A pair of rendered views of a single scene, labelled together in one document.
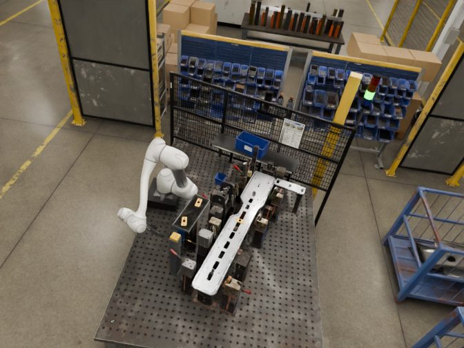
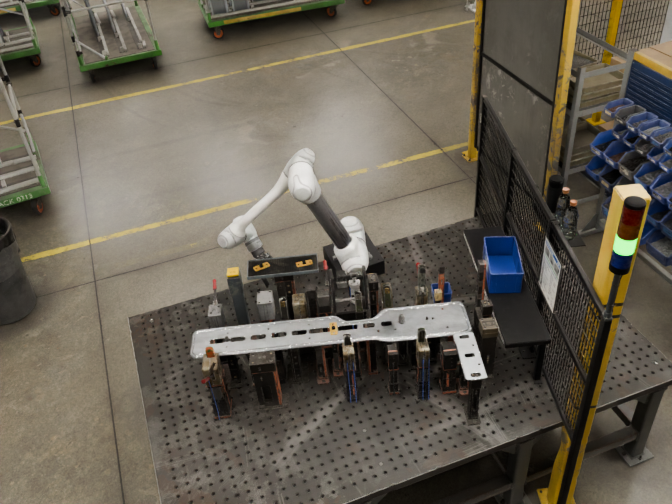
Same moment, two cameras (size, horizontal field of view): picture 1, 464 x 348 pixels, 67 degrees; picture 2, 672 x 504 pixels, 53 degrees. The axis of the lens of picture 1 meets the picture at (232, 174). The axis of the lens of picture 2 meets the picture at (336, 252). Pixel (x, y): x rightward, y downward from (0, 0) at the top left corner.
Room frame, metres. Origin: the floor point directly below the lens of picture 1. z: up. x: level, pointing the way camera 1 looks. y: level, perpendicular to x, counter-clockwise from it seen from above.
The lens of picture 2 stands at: (1.24, -2.41, 3.40)
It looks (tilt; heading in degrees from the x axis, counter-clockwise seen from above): 39 degrees down; 72
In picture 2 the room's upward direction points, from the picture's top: 5 degrees counter-clockwise
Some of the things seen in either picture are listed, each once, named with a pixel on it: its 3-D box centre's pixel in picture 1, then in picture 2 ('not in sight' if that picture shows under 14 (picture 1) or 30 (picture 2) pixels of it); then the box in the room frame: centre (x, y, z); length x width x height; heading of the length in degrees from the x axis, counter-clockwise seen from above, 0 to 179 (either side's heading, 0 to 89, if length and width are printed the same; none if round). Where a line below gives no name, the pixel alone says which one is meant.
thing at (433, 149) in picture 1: (456, 122); not in sight; (4.11, -2.78, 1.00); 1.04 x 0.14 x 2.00; 89
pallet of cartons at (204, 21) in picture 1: (192, 30); not in sight; (7.03, 1.22, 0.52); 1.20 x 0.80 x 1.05; 176
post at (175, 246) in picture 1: (175, 255); (240, 304); (1.55, 0.34, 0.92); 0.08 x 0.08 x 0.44; 73
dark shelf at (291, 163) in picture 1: (254, 152); (503, 281); (2.84, -0.20, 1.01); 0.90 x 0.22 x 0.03; 73
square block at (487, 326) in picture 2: (277, 182); (486, 349); (2.59, -0.47, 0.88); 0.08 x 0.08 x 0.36; 73
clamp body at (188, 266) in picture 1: (188, 277); (221, 334); (1.41, 0.21, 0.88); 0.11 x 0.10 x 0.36; 73
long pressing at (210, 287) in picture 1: (239, 223); (329, 330); (1.90, -0.12, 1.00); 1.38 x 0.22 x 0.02; 163
